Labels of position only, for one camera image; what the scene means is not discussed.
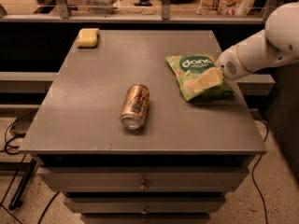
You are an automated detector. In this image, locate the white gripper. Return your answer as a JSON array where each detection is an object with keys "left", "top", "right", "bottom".
[{"left": 186, "top": 45, "right": 249, "bottom": 94}]

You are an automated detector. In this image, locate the green rice chip bag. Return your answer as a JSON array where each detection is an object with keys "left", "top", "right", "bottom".
[{"left": 166, "top": 54, "right": 234, "bottom": 102}]

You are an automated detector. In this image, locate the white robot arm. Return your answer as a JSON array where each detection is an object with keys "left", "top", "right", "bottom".
[{"left": 187, "top": 2, "right": 299, "bottom": 94}]

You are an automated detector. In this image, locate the yellow sponge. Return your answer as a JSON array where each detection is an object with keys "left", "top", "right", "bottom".
[{"left": 76, "top": 28, "right": 99, "bottom": 48}]

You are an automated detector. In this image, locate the orange soda can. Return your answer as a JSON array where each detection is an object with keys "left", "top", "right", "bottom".
[{"left": 120, "top": 84, "right": 150, "bottom": 130}]

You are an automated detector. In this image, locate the grey drawer cabinet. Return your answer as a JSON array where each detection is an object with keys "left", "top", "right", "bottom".
[{"left": 21, "top": 31, "right": 266, "bottom": 224}]

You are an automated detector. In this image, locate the black cable right floor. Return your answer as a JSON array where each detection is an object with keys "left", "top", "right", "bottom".
[{"left": 250, "top": 117, "right": 270, "bottom": 224}]

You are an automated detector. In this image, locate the metal shelf rail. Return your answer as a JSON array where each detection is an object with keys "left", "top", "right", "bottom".
[{"left": 0, "top": 0, "right": 299, "bottom": 25}]

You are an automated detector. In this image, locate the black cables left floor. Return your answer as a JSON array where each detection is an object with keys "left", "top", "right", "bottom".
[{"left": 0, "top": 109, "right": 60, "bottom": 224}]

